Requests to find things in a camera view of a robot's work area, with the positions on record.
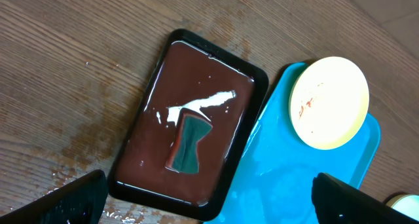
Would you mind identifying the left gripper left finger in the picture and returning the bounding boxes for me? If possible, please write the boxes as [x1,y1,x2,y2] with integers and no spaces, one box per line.
[1,170,108,224]

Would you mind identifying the light blue plate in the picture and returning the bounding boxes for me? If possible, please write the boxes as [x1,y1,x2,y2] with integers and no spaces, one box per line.
[386,194,419,221]

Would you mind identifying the green and red sponge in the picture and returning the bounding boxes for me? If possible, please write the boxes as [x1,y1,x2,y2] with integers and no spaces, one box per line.
[165,108,213,174]

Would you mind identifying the black tray with red water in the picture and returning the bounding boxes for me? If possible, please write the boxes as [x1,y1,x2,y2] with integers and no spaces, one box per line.
[107,29,269,221]

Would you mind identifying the upper yellow-green plate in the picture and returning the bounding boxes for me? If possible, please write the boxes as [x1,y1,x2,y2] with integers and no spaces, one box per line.
[289,56,369,150]

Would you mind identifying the teal plastic serving tray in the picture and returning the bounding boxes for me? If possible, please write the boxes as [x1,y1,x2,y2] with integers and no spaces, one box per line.
[210,62,381,224]

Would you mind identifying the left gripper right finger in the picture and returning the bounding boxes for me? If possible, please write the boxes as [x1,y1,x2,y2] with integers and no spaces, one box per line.
[311,173,418,224]

